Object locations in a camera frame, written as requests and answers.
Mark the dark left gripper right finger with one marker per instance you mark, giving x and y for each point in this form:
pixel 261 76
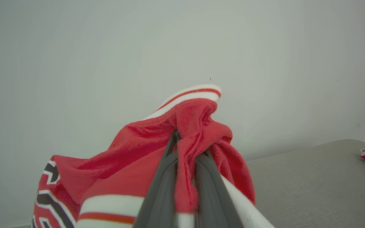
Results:
pixel 212 199

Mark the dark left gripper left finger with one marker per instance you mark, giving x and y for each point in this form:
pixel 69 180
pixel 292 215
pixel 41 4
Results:
pixel 160 196

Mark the red jersey white striped trim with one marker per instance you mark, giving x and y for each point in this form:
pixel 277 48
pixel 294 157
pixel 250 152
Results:
pixel 131 158

